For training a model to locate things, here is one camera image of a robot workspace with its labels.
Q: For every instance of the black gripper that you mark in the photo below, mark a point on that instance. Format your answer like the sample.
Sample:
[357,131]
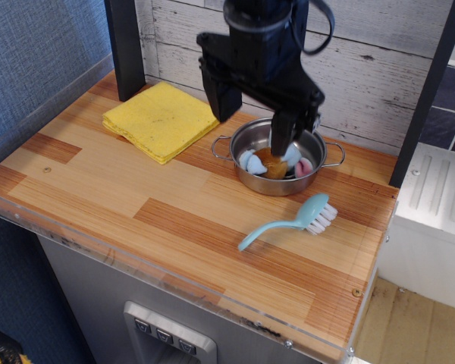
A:
[266,67]

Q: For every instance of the light blue dish brush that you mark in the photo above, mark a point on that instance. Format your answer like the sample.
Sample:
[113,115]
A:
[314,215]

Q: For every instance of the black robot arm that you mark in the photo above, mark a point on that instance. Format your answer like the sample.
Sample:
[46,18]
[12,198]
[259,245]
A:
[268,16]

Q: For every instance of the yellow object at corner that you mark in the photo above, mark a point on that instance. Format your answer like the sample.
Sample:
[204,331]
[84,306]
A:
[11,355]

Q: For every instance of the small steel pot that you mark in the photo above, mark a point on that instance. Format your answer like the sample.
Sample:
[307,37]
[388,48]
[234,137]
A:
[254,135]

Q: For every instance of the blue plush toy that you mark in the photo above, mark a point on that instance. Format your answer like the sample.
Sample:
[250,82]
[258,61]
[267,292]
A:
[262,163]

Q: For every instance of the folded yellow cloth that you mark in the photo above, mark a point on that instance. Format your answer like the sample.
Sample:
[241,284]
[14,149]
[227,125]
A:
[162,121]

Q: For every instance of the white ribbed cabinet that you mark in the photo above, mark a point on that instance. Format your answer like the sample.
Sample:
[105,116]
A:
[419,252]

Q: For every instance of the grey cabinet with buttons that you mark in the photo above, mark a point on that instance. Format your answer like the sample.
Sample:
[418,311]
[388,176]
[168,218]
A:
[136,314]

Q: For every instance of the clear acrylic table edge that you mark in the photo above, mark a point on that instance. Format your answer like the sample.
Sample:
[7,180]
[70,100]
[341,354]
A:
[215,225]

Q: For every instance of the dark left shelf post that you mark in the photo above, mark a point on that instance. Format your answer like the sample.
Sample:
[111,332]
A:
[125,46]

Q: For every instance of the dark shelf post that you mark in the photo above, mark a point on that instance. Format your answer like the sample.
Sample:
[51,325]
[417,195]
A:
[125,46]
[435,75]

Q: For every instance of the dark right shelf post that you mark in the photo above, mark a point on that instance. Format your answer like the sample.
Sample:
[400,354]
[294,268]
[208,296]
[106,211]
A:
[435,75]

